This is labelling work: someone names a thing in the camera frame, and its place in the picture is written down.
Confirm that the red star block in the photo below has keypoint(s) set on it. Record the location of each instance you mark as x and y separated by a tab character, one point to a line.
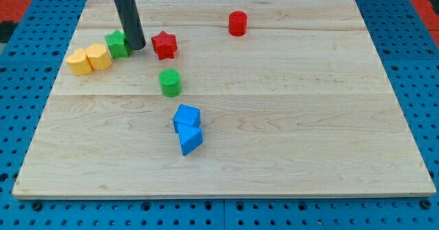
164	45

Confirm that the green star block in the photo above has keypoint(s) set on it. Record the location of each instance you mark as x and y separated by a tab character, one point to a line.
117	45

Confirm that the wooden board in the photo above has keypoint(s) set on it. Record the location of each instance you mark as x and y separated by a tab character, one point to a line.
300	106

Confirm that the blue cube block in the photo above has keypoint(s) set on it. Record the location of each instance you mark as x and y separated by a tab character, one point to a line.
186	115

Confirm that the blue triangle block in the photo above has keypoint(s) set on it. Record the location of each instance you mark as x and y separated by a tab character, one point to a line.
190	138

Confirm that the green cylinder block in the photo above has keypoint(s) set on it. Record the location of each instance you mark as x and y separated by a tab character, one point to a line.
169	80

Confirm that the red cylinder block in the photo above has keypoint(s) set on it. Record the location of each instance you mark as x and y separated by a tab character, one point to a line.
237	23

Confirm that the yellow hexagon block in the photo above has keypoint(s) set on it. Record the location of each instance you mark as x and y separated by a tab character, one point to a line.
98	56

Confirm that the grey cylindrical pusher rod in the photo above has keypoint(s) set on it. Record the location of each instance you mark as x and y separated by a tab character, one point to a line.
131	23

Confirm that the yellow heart block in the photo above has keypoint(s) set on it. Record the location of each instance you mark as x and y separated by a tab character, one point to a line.
78	63

